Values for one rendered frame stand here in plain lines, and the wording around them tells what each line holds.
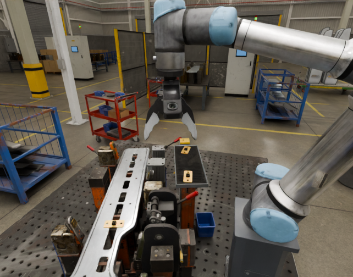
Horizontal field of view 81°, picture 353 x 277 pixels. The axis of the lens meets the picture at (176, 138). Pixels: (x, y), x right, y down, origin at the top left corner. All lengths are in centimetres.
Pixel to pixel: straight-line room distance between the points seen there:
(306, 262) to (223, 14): 213
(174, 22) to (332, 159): 46
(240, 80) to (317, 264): 600
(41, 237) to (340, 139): 145
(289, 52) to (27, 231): 155
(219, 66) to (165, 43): 770
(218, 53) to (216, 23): 770
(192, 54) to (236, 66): 188
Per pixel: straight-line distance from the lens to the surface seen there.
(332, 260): 247
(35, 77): 811
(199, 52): 827
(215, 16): 50
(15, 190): 299
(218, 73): 824
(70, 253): 104
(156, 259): 72
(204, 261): 122
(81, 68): 1146
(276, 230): 64
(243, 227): 84
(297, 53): 62
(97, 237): 96
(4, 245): 157
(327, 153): 55
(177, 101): 50
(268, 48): 61
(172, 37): 53
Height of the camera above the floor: 171
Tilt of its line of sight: 25 degrees down
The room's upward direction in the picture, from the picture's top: straight up
